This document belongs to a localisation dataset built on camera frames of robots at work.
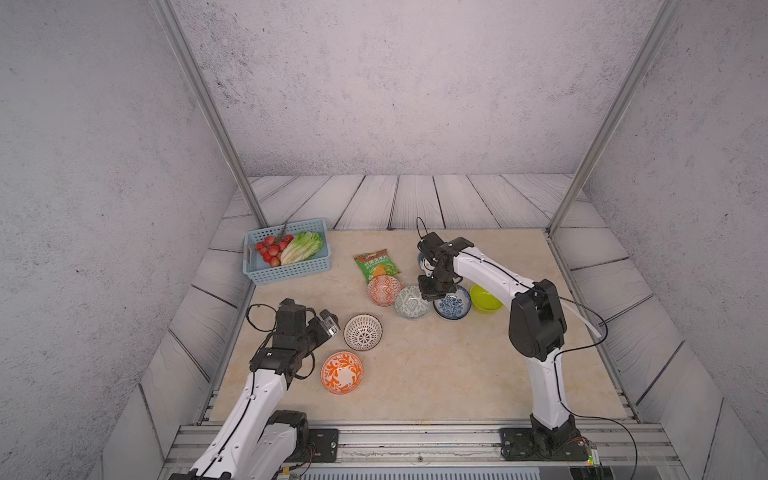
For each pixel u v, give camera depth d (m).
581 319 0.96
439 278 0.80
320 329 0.74
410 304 0.96
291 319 0.62
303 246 1.08
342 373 0.84
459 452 0.73
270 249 1.10
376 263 1.06
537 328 0.54
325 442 0.73
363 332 0.91
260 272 1.01
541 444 0.65
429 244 0.75
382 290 1.02
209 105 0.85
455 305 0.96
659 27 0.72
